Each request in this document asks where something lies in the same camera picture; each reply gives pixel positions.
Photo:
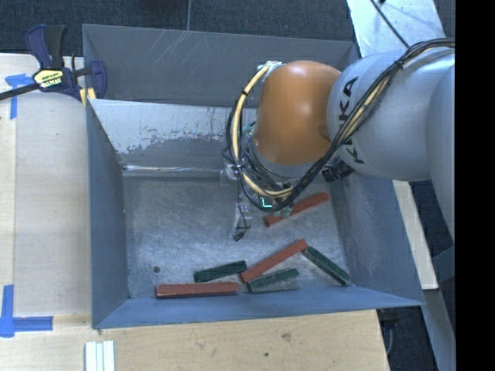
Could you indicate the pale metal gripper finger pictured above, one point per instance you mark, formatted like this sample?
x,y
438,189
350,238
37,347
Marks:
x,y
247,216
237,222

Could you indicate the red-brown flat block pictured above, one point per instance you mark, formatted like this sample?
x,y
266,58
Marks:
x,y
274,260
197,290
305,205

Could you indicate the dark green flat block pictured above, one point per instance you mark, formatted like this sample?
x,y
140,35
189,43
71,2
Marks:
x,y
326,266
273,280
220,271

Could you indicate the grey metal bin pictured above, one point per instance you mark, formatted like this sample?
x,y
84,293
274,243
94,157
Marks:
x,y
185,215

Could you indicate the pale wood flat board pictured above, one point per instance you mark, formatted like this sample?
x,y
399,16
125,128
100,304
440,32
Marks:
x,y
50,207

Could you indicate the black cylinder on white bracket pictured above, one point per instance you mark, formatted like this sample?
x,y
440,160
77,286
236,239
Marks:
x,y
337,172

